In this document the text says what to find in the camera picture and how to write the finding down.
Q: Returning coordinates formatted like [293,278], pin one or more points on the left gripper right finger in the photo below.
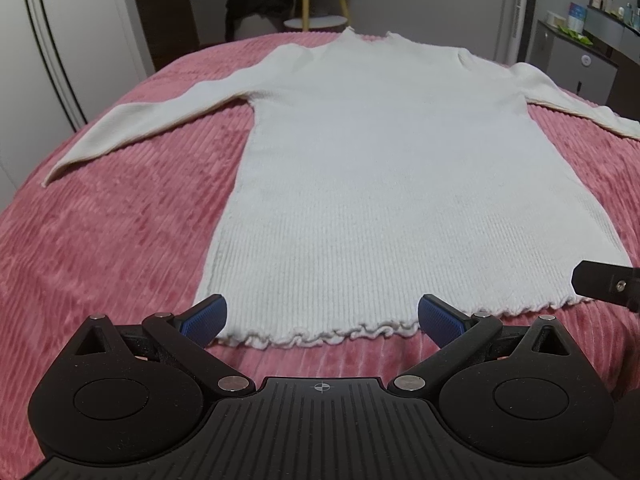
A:
[446,325]

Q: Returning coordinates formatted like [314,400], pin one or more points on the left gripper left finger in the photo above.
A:
[200,324]

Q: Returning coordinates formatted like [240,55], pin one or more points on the white knit sweater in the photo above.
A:
[377,171]

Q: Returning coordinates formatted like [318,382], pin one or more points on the pink ribbed bed blanket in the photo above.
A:
[127,236]

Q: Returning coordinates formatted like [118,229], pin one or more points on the grey small cabinet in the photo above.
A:
[572,66]

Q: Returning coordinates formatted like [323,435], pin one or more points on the grey vanity desk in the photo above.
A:
[619,43]

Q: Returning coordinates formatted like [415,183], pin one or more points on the blue white tissue pack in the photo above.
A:
[576,18]

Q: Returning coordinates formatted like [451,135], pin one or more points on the white wardrobe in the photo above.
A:
[63,62]

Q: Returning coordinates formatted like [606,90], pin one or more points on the white tower fan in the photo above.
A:
[515,28]

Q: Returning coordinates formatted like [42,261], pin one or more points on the dark wooden door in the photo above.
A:
[169,29]

